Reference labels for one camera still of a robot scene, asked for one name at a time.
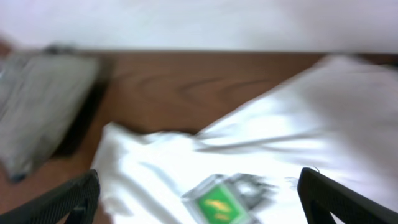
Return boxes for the white printed t-shirt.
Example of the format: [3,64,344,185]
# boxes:
[92,56,397,223]

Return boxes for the folded khaki trousers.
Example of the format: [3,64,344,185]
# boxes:
[0,51,100,180]

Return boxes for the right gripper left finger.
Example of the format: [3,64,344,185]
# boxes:
[1,169,100,224]

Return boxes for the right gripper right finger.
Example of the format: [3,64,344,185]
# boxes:
[297,167,397,224]

